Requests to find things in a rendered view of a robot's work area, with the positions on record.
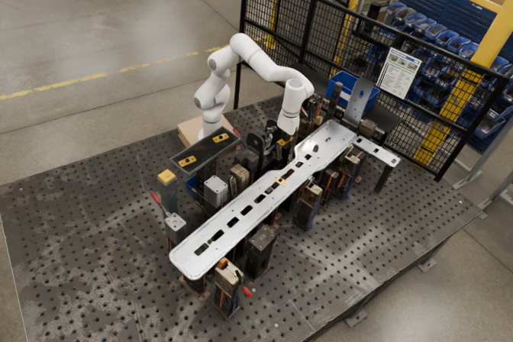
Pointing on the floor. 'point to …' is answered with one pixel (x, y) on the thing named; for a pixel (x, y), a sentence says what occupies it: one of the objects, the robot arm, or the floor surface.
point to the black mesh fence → (366, 69)
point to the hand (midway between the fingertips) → (285, 136)
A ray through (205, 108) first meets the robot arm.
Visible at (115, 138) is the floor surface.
